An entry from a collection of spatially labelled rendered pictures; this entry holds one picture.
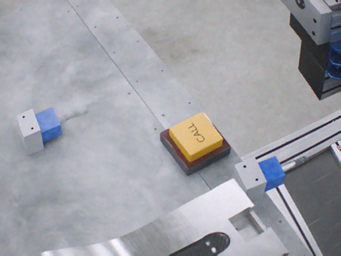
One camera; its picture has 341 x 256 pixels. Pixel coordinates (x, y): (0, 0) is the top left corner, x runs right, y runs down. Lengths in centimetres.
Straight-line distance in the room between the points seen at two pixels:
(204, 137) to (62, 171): 23
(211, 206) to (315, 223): 83
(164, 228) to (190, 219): 4
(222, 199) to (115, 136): 25
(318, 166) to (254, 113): 42
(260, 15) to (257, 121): 47
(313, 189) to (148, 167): 79
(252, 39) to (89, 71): 123
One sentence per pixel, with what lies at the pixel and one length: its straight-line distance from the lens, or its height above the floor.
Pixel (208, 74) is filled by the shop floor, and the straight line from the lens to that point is 245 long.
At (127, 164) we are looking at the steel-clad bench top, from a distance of 129.
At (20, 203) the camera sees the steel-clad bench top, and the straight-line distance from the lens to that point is 126.
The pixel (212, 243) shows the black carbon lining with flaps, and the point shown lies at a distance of 112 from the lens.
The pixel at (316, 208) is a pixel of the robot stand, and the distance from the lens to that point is 196.
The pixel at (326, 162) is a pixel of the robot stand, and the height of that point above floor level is 21.
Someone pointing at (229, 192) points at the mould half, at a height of 89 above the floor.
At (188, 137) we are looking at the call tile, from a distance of 127.
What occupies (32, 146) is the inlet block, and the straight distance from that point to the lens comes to 129.
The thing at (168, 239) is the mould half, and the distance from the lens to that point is 112.
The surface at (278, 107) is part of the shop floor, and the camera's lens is 240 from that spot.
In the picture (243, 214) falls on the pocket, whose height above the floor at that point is 88.
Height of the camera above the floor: 187
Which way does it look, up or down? 53 degrees down
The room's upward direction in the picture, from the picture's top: 2 degrees clockwise
